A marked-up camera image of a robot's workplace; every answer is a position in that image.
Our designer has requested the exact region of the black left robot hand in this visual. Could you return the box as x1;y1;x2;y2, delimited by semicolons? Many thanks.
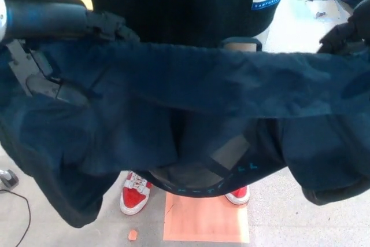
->
4;0;140;106

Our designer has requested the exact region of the grey floor device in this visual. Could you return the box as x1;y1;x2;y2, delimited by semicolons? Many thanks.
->
0;169;20;189

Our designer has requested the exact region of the orange rectangular floor mat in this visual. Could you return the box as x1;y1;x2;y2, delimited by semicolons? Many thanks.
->
162;191;250;243

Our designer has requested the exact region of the black floor cable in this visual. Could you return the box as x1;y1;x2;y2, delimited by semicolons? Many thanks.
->
0;189;31;247

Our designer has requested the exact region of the navy blue coat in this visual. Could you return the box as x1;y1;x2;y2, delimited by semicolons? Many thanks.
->
0;37;370;230

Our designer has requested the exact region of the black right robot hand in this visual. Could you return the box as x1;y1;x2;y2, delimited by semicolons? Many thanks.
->
317;0;370;55

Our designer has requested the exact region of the red white sneaker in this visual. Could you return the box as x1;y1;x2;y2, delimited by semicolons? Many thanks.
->
119;171;153;216
224;185;250;206

